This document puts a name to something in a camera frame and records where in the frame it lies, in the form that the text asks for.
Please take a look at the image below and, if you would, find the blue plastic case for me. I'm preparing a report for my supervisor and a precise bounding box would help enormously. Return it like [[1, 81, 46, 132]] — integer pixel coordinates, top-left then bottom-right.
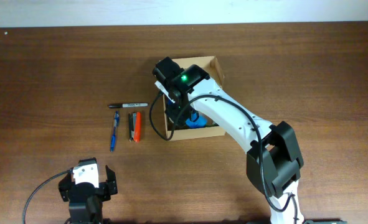
[[186, 112, 207, 129]]

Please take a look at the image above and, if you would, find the black marker pen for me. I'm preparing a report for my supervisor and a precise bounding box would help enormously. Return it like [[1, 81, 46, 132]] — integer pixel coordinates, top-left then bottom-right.
[[108, 103, 148, 109]]

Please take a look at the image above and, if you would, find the blue ballpoint pen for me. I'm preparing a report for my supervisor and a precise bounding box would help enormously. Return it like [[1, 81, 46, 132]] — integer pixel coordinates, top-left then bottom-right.
[[110, 111, 120, 152]]

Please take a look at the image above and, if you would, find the green tape roll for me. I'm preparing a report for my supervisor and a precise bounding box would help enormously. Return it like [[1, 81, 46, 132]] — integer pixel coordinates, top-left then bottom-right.
[[205, 123, 219, 128]]

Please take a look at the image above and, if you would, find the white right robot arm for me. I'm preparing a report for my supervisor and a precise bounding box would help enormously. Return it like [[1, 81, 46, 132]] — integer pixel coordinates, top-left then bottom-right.
[[153, 56, 308, 223]]

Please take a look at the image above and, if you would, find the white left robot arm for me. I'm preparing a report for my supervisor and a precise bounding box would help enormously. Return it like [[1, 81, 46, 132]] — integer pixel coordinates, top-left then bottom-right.
[[59, 166, 118, 223]]

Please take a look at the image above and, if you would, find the brown cardboard box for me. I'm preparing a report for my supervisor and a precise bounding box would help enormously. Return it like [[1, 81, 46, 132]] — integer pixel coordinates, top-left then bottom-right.
[[171, 56, 225, 141]]

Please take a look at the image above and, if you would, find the black left camera cable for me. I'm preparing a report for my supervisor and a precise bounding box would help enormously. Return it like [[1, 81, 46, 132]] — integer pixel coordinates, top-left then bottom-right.
[[22, 169, 74, 224]]

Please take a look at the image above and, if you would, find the black camera cable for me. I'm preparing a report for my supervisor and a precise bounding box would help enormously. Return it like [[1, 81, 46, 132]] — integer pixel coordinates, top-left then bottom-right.
[[148, 91, 299, 224], [22, 169, 74, 224]]

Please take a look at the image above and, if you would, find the black right camera cable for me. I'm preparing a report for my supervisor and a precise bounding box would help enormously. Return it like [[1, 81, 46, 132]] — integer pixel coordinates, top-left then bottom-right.
[[148, 91, 299, 224]]

